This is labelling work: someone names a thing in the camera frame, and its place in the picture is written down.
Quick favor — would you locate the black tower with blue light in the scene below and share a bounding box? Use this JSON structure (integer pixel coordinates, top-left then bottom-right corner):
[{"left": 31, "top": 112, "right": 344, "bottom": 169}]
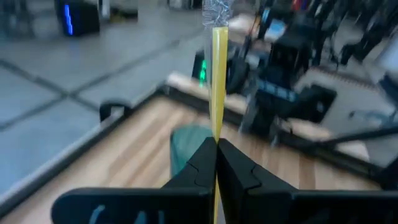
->
[{"left": 55, "top": 0, "right": 101, "bottom": 37}]

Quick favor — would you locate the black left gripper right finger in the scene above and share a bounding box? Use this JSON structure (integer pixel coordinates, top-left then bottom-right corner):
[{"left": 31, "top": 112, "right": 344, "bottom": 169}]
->
[{"left": 217, "top": 139, "right": 398, "bottom": 224}]

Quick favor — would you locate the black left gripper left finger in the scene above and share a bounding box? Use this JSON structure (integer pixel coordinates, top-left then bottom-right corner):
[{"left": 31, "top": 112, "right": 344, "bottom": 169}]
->
[{"left": 51, "top": 136, "right": 218, "bottom": 224}]

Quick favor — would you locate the teal rounded container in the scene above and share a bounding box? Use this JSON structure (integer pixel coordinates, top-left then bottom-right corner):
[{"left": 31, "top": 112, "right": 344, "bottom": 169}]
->
[{"left": 170, "top": 123, "right": 214, "bottom": 179}]

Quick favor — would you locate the black device with green light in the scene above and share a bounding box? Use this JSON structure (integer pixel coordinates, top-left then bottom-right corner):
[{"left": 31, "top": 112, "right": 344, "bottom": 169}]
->
[{"left": 192, "top": 49, "right": 208, "bottom": 88}]

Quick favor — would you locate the yellow utensil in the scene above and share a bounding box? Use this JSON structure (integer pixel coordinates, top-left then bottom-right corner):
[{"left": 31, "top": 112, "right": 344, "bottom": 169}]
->
[{"left": 201, "top": 0, "right": 233, "bottom": 224}]

